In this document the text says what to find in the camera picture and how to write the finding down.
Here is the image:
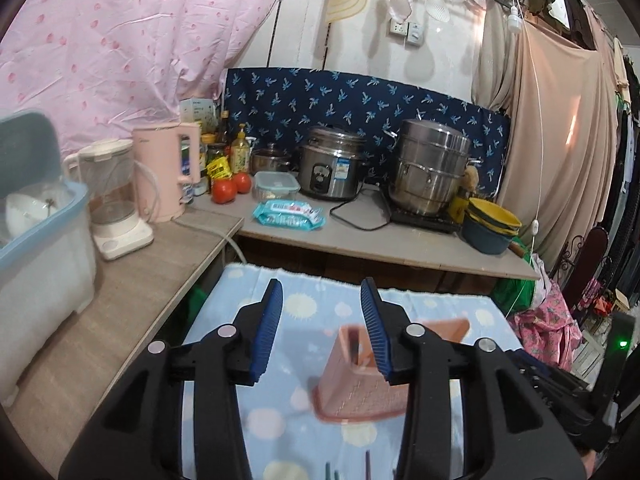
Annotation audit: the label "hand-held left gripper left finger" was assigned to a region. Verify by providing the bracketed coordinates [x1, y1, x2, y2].
[57, 278, 284, 480]

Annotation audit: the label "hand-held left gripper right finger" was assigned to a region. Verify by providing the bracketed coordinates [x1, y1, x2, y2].
[360, 277, 586, 480]

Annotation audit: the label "pink perforated utensil holder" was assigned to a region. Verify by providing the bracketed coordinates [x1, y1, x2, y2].
[311, 317, 471, 423]

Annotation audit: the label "blue dotted tablecloth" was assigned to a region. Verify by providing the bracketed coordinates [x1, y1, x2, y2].
[170, 262, 526, 480]

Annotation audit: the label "pink floral cloth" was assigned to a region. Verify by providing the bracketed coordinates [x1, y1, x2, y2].
[515, 260, 584, 374]

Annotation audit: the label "blue wet wipes packet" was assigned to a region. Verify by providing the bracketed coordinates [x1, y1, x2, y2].
[251, 199, 326, 231]

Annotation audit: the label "black induction cooker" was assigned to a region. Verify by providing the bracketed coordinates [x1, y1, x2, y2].
[382, 195, 463, 234]

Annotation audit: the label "dark metal chair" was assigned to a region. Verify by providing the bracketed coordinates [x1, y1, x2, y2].
[555, 227, 609, 312]

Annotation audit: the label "green bag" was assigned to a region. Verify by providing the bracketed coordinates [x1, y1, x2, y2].
[492, 245, 544, 319]

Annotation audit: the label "blue bowl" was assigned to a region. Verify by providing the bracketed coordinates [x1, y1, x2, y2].
[460, 212, 517, 255]

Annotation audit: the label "clear food container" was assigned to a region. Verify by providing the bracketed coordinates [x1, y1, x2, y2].
[252, 171, 301, 204]

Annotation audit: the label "yellow cup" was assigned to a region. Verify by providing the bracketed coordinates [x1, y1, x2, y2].
[448, 195, 471, 224]

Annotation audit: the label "yellow bowl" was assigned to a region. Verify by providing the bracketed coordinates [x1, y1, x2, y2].
[467, 197, 523, 236]

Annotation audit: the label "yellow snack packet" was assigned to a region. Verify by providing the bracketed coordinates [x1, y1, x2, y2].
[206, 157, 234, 181]

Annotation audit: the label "small steel lidded pot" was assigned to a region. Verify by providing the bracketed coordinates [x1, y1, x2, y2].
[250, 142, 294, 176]

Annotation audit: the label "steel rice cooker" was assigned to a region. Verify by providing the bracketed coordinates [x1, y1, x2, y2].
[298, 125, 369, 202]

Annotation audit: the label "steel steamer pot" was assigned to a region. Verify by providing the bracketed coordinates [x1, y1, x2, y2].
[384, 118, 482, 217]

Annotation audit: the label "white glass kettle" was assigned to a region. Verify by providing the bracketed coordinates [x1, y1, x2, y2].
[62, 138, 155, 261]

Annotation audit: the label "yellow bottle green cap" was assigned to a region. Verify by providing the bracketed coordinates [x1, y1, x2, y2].
[231, 124, 251, 174]

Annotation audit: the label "pink electric kettle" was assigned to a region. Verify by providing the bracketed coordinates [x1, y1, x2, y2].
[131, 121, 202, 224]

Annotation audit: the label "hanging clothes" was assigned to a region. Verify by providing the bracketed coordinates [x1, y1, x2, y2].
[525, 0, 640, 311]

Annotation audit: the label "pale carton box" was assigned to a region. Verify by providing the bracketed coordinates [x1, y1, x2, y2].
[180, 99, 217, 136]

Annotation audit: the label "white dish rack blue lid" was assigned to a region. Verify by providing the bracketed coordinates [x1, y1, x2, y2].
[0, 110, 98, 406]

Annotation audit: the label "navy leaf-print cloth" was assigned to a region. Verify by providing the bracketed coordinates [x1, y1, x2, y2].
[222, 67, 512, 198]

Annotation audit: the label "beige curtain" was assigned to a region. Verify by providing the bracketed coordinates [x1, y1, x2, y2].
[472, 0, 622, 281]

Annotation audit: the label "white bowl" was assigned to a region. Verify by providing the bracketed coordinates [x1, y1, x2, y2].
[5, 192, 57, 238]

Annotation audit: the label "pink dotted sheet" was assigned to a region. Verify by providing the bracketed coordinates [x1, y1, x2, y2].
[0, 0, 293, 161]

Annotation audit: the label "white kettle cable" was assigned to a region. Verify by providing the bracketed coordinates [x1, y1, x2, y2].
[175, 219, 249, 264]

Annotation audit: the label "black power cable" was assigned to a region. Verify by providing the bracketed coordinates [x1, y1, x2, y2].
[329, 194, 392, 231]

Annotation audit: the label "white cord with switch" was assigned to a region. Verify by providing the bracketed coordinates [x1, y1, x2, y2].
[505, 25, 544, 321]

